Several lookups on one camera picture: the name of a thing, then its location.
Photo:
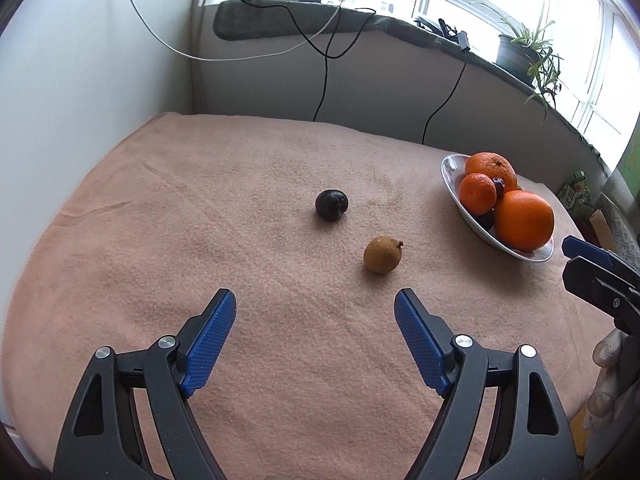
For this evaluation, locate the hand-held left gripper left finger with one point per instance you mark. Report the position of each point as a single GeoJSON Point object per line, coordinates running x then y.
{"type": "Point", "coordinates": [210, 340]}

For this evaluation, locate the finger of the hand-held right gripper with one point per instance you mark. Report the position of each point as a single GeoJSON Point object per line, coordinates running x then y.
{"type": "Point", "coordinates": [585, 250]}
{"type": "Point", "coordinates": [590, 280]}

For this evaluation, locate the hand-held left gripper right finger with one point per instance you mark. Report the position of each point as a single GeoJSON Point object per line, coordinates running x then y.
{"type": "Point", "coordinates": [420, 340]}

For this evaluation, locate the large smooth orange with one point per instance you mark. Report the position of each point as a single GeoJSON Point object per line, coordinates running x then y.
{"type": "Point", "coordinates": [525, 220]}

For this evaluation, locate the brown kiwi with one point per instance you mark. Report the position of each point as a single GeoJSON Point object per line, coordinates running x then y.
{"type": "Point", "coordinates": [381, 256]}

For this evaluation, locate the dark purple plum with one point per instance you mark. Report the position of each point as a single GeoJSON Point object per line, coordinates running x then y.
{"type": "Point", "coordinates": [331, 205]}
{"type": "Point", "coordinates": [499, 186]}
{"type": "Point", "coordinates": [485, 221]}

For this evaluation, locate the small tangerine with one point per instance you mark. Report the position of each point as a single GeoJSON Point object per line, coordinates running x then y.
{"type": "Point", "coordinates": [477, 193]}

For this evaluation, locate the rough-skinned mandarin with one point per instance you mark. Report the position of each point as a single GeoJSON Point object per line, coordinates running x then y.
{"type": "Point", "coordinates": [492, 167]}

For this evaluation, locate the white floral plate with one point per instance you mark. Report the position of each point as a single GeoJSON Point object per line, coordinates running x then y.
{"type": "Point", "coordinates": [457, 170]}

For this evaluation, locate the person's right hand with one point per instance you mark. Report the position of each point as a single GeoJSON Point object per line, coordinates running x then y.
{"type": "Point", "coordinates": [606, 352]}

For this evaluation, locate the brown cardboard box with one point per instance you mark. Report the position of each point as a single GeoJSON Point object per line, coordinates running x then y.
{"type": "Point", "coordinates": [596, 225]}

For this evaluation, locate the white lace cloth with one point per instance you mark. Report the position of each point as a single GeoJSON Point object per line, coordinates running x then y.
{"type": "Point", "coordinates": [622, 225]}

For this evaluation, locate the green snack packet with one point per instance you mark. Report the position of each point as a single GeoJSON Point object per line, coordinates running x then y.
{"type": "Point", "coordinates": [575, 192]}

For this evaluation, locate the potted spider plant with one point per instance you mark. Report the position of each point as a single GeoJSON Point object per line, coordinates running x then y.
{"type": "Point", "coordinates": [515, 52]}

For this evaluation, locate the black power adapter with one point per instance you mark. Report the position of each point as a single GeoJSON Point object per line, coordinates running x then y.
{"type": "Point", "coordinates": [462, 40]}

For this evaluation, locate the flat black device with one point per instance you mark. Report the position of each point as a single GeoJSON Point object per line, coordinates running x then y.
{"type": "Point", "coordinates": [426, 22]}

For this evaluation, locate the grey windowsill cloth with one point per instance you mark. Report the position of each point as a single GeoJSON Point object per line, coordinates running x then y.
{"type": "Point", "coordinates": [300, 20]}

